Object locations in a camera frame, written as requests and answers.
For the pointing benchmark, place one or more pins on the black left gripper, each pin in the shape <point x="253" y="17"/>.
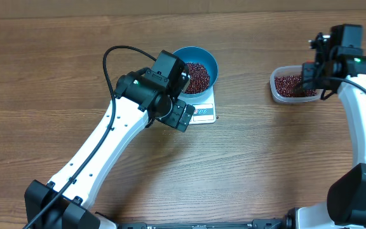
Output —
<point x="175" y="119"/>

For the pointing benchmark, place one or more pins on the teal plastic bowl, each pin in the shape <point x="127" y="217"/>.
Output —
<point x="200" y="55"/>

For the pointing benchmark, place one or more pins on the white digital kitchen scale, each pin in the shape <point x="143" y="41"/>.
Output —
<point x="204" y="104"/>

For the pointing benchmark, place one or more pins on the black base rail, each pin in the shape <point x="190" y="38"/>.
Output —
<point x="273" y="223"/>

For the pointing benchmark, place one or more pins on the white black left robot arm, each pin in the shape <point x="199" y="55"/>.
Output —
<point x="137" y="100"/>

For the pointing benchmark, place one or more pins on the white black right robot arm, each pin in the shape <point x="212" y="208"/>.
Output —
<point x="340" y="68"/>

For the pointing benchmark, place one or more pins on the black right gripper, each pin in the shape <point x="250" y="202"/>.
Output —
<point x="307" y="74"/>

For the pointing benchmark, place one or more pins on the red beans in bowl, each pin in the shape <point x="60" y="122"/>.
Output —
<point x="199" y="78"/>

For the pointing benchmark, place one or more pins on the clear container of red beans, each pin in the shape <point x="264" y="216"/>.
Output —
<point x="282" y="82"/>

